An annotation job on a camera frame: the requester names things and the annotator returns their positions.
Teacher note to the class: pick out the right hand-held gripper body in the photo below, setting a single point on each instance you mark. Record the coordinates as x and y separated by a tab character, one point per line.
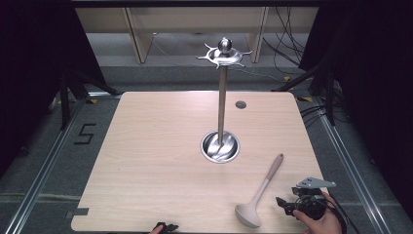
310	203

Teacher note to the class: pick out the beige wooden shelf unit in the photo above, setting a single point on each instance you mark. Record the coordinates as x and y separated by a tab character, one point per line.
195	19

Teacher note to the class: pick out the aluminium floor rail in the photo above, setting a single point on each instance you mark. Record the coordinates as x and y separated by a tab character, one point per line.
350	169
42	175

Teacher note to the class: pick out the person's right hand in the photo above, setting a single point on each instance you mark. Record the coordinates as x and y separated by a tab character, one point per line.
321	224

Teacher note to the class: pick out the beige silicone ladle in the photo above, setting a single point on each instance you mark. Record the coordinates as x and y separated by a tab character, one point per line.
248	213

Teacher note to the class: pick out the black tape strip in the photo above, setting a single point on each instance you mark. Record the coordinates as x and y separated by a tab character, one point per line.
78	213

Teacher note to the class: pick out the black metal stand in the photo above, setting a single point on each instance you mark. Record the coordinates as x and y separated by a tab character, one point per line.
329	94
65	97

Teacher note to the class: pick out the steel utensil hanging rack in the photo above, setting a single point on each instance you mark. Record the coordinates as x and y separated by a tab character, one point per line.
221	107

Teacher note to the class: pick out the yellow black hazard tape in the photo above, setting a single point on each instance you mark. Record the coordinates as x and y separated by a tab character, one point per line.
93	101
287	79
304	98

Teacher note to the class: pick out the black curtain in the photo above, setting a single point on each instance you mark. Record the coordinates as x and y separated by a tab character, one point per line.
35	71
373	91

